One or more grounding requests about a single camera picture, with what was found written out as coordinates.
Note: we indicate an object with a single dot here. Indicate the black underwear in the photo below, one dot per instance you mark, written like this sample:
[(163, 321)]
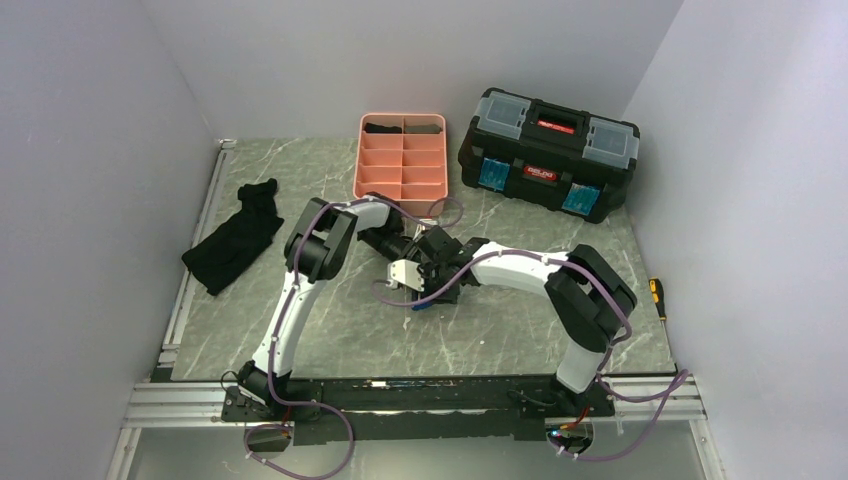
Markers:
[(219, 259)]

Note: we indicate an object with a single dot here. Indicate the rolled grey cloth in tray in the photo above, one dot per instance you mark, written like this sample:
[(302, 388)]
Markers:
[(423, 129)]

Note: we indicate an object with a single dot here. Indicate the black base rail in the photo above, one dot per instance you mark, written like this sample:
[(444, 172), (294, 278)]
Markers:
[(521, 407)]

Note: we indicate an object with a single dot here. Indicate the pink divided organizer tray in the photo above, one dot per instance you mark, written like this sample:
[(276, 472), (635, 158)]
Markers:
[(411, 170)]

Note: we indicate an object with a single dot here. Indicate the blue underwear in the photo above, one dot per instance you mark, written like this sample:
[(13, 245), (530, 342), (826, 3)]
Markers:
[(421, 306)]

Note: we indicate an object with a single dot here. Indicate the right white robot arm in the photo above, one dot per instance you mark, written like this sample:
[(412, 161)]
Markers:
[(592, 302)]

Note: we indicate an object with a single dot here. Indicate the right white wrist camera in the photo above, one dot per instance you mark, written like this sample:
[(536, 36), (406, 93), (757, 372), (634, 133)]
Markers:
[(405, 273)]

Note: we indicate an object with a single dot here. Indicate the black toolbox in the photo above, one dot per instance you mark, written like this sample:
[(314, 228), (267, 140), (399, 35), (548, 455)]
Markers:
[(565, 160)]

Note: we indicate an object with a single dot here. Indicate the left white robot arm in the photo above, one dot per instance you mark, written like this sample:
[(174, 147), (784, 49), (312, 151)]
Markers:
[(314, 254)]

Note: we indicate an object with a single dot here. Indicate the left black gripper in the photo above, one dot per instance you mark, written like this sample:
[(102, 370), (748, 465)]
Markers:
[(413, 252)]

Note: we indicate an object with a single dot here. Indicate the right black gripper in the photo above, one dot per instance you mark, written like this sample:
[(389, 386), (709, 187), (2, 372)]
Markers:
[(426, 269)]

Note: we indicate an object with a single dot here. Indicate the yellow black screwdriver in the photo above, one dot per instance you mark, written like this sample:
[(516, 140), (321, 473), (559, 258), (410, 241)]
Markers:
[(658, 296)]

